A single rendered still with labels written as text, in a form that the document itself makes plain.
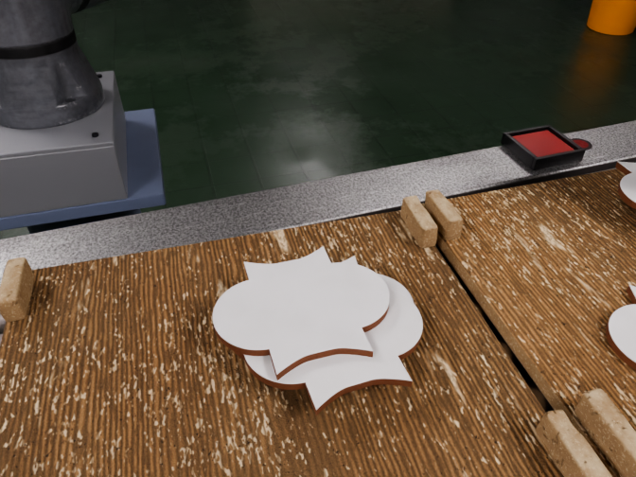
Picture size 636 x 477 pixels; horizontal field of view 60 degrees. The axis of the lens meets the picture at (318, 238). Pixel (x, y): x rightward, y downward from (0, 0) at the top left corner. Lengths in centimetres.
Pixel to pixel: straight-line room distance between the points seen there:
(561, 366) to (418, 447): 14
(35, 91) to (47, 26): 8
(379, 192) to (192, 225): 23
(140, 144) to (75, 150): 18
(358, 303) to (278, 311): 7
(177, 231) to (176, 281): 11
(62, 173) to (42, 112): 8
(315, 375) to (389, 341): 7
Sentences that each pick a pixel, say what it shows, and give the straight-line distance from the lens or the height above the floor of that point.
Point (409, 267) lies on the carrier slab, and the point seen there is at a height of 94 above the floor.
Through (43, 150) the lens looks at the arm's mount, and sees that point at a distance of 76.
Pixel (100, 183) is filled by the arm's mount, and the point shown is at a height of 90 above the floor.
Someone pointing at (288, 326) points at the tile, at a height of 97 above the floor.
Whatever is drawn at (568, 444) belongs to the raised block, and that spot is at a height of 96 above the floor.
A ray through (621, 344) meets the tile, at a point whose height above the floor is 94.
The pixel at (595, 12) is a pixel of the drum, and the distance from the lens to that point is 443.
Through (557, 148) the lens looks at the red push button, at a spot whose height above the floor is 93.
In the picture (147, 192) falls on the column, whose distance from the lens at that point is 79.
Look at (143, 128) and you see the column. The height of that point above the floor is 87.
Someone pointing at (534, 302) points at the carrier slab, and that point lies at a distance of 54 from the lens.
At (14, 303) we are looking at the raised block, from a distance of 54.
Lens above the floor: 130
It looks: 39 degrees down
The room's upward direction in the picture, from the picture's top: straight up
